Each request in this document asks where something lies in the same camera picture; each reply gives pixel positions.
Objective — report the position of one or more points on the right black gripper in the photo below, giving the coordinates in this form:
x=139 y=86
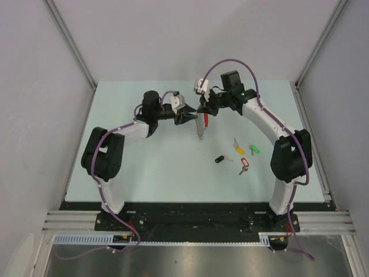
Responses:
x=209 y=108

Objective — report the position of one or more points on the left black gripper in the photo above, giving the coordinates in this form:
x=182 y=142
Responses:
x=183 y=115

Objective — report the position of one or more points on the silver red keyring holder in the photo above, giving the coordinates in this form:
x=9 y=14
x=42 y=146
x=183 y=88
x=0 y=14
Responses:
x=202 y=122

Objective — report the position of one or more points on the key with black tag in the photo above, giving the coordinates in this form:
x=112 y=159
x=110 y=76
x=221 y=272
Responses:
x=223 y=158

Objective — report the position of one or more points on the key with red tag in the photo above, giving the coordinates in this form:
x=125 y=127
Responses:
x=245 y=165

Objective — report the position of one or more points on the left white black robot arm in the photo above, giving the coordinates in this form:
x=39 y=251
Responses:
x=102 y=156

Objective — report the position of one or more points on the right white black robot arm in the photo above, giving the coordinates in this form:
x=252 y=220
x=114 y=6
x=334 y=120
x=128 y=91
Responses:
x=292 y=150

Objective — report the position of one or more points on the key with yellow tag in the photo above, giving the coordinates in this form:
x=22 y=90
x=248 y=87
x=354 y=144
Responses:
x=238 y=148

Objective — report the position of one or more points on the key with green tag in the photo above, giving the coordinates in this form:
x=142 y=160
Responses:
x=253 y=149

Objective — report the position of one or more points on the aluminium extrusion crossbar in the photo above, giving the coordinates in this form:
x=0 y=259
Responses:
x=311 y=223

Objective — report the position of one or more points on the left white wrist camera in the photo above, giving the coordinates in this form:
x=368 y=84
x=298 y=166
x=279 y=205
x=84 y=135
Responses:
x=177 y=101

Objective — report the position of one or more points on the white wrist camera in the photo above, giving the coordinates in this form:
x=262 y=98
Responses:
x=201 y=87
x=177 y=101

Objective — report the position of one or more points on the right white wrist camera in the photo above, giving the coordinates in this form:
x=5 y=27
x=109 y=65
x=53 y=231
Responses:
x=201 y=87

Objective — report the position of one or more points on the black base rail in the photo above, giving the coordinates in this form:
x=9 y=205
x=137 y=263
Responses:
x=197 y=222

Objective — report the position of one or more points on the left aluminium frame post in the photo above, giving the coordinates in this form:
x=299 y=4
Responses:
x=70 y=42

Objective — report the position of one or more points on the aluminium frame post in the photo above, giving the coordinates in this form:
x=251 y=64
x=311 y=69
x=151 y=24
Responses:
x=327 y=30
x=70 y=42

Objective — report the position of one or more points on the right aluminium frame post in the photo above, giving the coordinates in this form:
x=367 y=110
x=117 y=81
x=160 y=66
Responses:
x=327 y=30

